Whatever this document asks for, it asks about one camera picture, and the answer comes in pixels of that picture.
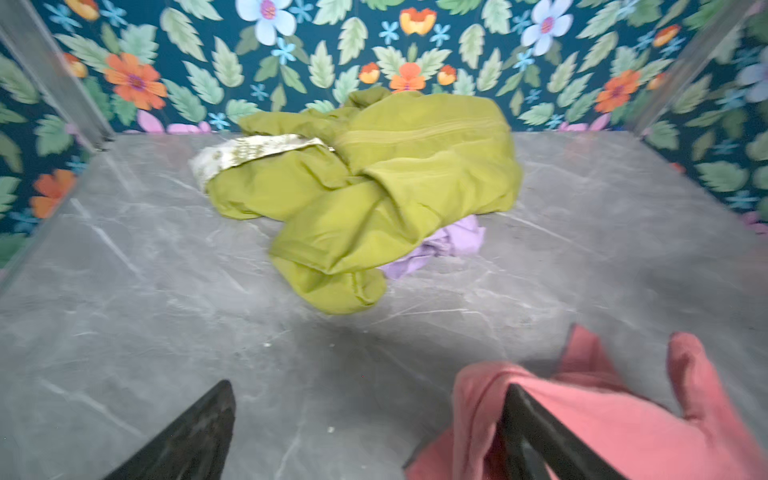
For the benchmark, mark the lavender purple cloth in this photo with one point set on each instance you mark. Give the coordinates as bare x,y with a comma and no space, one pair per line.
464,237

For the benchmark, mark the pink cloth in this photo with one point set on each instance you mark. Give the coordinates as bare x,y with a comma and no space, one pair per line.
637,437

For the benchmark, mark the aluminium frame post right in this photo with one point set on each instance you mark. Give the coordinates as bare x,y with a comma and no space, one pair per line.
693,58

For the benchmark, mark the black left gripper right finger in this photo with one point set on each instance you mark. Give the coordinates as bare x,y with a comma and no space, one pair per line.
538,446

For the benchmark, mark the aluminium frame post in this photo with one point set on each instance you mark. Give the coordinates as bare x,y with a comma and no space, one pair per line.
693,58
29,40

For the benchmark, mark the olive green cloth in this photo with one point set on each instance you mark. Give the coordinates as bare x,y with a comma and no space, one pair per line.
404,165

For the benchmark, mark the white green printed cloth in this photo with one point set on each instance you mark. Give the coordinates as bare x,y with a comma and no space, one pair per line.
211,161

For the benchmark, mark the aluminium frame post left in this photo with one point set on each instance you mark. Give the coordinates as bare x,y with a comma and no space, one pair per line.
29,40

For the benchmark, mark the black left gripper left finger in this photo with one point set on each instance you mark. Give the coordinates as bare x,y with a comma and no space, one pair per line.
194,446

